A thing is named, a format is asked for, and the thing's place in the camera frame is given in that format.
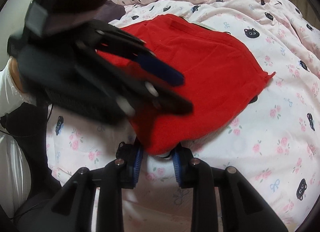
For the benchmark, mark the white sleeve forearm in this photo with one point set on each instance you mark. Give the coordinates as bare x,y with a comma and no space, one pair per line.
15,173

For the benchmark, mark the folded dark purple garment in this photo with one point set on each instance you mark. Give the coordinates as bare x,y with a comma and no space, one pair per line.
110,11

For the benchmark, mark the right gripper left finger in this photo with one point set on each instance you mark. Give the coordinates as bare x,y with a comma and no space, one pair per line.
91,200

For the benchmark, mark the person left hand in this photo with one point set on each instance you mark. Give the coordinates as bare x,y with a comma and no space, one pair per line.
15,75

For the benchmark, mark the red white basketball jersey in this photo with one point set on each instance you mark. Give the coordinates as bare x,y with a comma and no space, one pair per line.
221,78

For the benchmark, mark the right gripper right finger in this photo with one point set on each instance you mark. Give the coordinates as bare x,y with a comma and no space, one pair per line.
223,199

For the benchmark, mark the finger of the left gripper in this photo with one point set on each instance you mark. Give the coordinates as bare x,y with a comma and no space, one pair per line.
165,102
120,43

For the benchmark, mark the pink cat print duvet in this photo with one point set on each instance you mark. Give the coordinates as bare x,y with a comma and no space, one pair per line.
273,142

